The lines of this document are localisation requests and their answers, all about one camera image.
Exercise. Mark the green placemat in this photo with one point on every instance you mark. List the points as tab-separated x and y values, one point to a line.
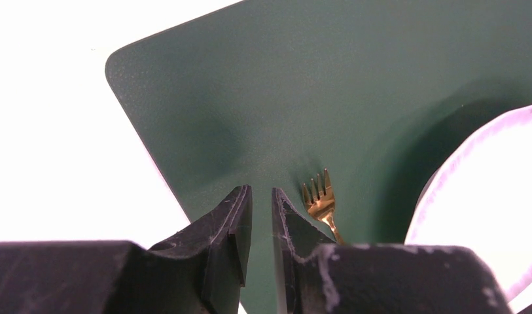
270	93

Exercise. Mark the gold fork black handle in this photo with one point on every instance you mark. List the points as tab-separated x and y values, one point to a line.
320	202

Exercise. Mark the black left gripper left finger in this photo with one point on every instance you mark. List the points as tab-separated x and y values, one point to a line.
200	269

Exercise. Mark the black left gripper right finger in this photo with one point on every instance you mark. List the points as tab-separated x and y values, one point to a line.
316	275

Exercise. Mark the white plate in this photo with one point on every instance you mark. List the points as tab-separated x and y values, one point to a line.
481	198

